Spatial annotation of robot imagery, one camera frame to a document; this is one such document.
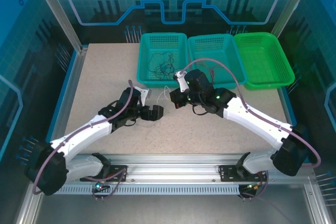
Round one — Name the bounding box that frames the teal plastic basket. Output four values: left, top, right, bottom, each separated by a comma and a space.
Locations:
187, 34, 247, 91

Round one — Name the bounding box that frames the green plastic basket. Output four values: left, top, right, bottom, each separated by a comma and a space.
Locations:
233, 31, 295, 90

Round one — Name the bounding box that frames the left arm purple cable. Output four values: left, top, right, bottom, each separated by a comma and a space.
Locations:
31, 79, 135, 196

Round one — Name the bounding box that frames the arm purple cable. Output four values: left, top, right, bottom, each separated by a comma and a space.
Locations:
31, 79, 135, 196
180, 58, 321, 169

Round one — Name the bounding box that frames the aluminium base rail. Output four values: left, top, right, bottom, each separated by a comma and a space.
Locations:
52, 153, 313, 186

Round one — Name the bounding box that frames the teal basket with black cables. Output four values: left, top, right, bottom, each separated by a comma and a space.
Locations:
136, 33, 189, 88

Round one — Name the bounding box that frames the aluminium table side rail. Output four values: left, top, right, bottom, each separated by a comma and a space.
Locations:
278, 87, 333, 224
14, 47, 89, 224

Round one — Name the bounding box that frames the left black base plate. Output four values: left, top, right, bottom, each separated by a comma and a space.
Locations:
80, 165, 129, 183

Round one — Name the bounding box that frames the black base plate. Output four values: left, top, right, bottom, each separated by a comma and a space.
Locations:
80, 165, 129, 183
217, 164, 263, 183

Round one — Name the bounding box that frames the slotted grey cable duct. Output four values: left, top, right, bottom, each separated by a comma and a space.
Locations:
56, 184, 241, 195

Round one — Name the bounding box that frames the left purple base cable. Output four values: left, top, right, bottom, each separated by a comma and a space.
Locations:
91, 168, 129, 201

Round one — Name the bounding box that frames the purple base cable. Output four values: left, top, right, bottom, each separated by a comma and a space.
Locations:
91, 168, 129, 201
238, 171, 270, 201

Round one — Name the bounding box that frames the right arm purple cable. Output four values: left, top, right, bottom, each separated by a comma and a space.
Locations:
180, 58, 321, 169

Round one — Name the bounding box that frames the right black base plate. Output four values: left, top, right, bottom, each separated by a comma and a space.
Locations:
217, 164, 263, 183

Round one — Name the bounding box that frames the aluminium frame post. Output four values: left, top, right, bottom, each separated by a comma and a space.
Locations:
271, 0, 318, 36
28, 0, 89, 55

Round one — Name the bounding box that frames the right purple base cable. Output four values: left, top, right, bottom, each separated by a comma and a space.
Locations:
238, 171, 270, 201

